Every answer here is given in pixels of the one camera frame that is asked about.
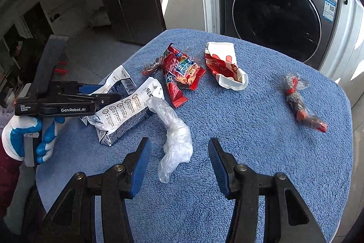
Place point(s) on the small dark red clear wrapper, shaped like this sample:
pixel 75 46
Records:
pixel 150 68

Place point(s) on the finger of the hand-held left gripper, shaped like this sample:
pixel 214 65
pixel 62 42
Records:
pixel 89 88
pixel 105 99

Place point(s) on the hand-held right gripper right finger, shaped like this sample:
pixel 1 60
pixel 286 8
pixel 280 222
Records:
pixel 219 171

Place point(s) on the person's left forearm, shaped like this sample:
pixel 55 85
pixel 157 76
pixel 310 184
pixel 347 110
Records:
pixel 8 183

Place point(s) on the crushed red white paper cup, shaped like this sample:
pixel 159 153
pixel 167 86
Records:
pixel 219 66

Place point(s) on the person's left hand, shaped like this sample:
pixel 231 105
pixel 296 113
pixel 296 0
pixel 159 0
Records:
pixel 17 129

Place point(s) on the clear plastic glove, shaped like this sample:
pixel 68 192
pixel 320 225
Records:
pixel 177 134

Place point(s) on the crumpled clear red wrapper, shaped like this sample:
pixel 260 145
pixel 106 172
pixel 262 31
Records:
pixel 295 100

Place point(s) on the crushed white drink carton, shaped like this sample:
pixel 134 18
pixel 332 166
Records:
pixel 128 106

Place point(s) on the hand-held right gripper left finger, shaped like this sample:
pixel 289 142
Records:
pixel 140 169

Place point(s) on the blue towel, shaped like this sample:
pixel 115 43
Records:
pixel 256 132

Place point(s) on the white cabinet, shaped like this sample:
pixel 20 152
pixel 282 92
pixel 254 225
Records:
pixel 355 41

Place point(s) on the grey washing machine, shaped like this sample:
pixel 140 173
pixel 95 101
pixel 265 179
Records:
pixel 278 12

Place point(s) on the red snack packet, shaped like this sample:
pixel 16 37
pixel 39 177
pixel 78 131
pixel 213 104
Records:
pixel 182 72

